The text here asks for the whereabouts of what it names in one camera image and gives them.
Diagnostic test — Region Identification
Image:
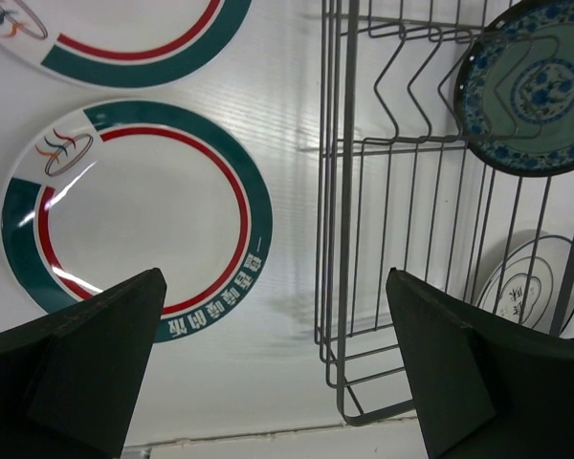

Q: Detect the blue floral green plate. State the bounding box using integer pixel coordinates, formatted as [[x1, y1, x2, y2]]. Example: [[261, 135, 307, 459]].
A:
[[453, 1, 574, 177]]

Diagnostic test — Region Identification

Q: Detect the grey wire dish rack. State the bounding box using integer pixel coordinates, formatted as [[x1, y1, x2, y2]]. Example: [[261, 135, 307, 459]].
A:
[[314, 1, 574, 426]]

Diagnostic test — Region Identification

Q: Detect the green red rimmed plate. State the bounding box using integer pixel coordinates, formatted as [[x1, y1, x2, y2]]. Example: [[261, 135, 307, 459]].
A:
[[0, 98, 273, 342], [0, 1, 252, 90]]

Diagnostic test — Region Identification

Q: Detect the white plate dark rim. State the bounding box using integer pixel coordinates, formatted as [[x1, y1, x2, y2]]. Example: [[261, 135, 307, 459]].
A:
[[475, 234, 572, 334]]

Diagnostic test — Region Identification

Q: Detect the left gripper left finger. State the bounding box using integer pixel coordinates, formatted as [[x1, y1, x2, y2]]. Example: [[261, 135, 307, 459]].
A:
[[0, 268, 166, 458]]

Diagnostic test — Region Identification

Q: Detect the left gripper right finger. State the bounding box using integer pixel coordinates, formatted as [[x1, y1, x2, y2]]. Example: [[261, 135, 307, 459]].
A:
[[386, 269, 574, 458]]

